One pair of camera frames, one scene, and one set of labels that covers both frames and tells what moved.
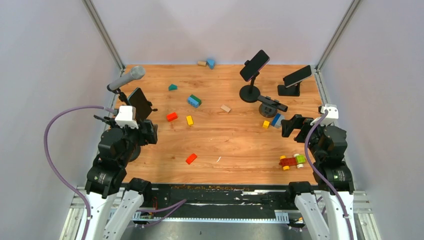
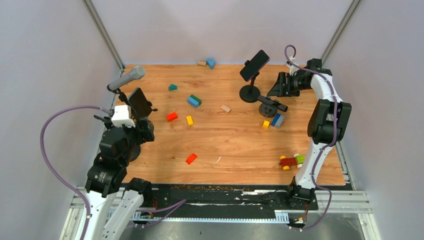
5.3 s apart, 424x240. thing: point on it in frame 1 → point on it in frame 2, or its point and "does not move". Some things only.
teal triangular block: x=172 y=87 does not move
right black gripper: x=296 y=122 → x=278 y=90
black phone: x=137 y=99 does not move
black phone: x=270 y=100 does not move
